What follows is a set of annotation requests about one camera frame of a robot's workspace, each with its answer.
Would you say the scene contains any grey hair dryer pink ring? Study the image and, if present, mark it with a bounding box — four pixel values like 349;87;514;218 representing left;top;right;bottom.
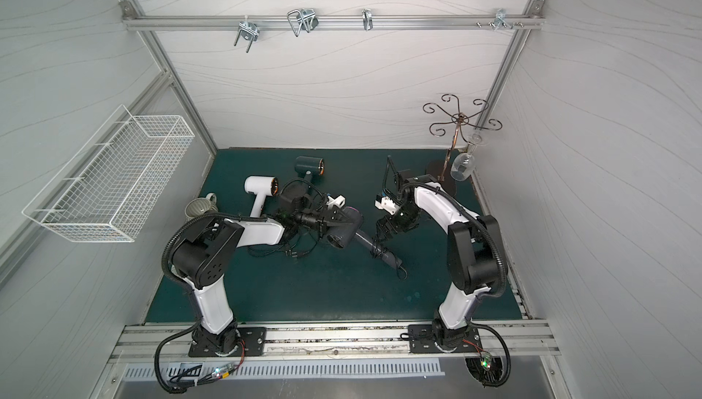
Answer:
325;205;404;271

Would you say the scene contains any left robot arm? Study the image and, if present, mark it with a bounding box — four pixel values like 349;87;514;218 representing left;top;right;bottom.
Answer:
154;176;350;395

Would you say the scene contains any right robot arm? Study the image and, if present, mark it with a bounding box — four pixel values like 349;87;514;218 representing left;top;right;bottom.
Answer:
375;157;508;353

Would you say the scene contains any dark green hair dryer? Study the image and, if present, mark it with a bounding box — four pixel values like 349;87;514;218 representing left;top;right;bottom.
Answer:
294;156;325;181

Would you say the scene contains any white hair dryer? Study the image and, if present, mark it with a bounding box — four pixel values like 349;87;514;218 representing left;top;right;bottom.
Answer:
244;176;279;218

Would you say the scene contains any green table mat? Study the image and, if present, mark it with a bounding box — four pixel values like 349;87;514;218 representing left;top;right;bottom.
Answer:
144;147;525;324

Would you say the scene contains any clear wine glass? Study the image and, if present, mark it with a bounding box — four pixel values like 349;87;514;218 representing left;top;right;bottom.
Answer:
451;132;484;181

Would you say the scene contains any metal glass holder stand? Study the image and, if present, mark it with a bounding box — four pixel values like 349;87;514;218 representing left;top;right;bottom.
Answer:
422;94;504;195

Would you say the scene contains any striped ceramic mug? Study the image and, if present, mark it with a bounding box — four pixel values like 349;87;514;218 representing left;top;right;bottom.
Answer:
184;192;219;221

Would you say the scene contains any small metal clamp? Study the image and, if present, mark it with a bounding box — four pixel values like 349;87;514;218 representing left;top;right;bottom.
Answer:
361;9;373;31

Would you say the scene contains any white vent strip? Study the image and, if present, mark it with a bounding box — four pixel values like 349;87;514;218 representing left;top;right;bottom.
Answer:
123;358;445;382

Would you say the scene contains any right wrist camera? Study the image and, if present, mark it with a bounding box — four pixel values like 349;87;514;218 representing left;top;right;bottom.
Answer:
374;195;400;215

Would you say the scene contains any green dryer black cord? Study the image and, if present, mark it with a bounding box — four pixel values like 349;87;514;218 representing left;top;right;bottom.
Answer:
284;178;330;260

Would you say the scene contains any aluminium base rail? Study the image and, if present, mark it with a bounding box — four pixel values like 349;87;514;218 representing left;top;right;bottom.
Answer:
108;320;561;362

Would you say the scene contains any aluminium top rail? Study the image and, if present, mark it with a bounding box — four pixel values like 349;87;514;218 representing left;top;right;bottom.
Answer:
122;12;546;33

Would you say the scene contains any metal u-bolt bracket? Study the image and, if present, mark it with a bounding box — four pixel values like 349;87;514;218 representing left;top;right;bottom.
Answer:
286;9;319;37

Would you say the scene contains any metal hook bracket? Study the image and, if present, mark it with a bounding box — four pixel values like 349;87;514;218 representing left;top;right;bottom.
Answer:
233;20;260;53

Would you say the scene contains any metal bolt bracket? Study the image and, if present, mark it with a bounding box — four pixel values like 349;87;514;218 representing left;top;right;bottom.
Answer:
475;9;524;31

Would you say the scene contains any white wire basket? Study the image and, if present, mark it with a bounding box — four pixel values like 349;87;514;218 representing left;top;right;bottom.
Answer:
22;106;195;244

